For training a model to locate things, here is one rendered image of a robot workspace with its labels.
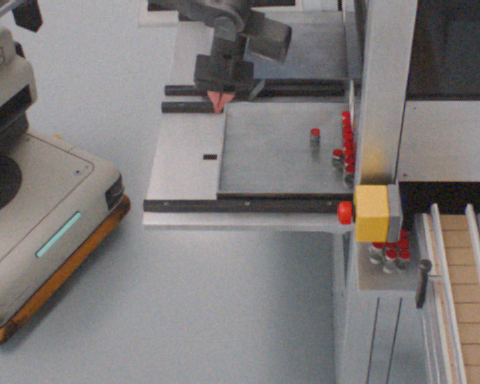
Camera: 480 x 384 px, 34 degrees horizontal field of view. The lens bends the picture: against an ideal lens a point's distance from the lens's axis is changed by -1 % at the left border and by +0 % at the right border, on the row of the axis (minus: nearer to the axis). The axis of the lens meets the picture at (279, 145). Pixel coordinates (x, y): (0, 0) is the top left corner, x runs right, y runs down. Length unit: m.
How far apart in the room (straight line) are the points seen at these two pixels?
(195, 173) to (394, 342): 0.60
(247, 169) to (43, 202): 0.99
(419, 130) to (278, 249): 1.33
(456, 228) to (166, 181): 0.57
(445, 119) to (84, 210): 1.40
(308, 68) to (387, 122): 0.57
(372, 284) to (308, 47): 0.69
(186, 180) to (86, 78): 1.76
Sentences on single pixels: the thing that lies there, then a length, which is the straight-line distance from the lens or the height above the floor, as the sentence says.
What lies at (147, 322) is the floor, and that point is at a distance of 2.45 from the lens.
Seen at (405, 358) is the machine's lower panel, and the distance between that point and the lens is 1.88.
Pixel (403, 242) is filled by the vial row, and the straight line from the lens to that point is 1.42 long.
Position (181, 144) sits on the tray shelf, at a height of 0.88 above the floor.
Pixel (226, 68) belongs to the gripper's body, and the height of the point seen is 1.19.
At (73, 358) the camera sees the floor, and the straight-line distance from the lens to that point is 2.43.
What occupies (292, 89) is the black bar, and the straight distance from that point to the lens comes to 1.74.
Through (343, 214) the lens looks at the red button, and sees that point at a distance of 1.34.
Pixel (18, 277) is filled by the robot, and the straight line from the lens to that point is 2.33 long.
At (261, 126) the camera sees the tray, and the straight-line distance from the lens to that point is 1.68.
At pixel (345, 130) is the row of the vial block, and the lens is 1.60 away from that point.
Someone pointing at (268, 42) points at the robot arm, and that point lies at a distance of 1.28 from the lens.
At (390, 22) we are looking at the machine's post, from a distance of 1.16.
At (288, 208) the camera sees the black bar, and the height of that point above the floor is 0.89.
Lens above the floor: 2.03
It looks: 44 degrees down
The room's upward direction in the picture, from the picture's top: 1 degrees counter-clockwise
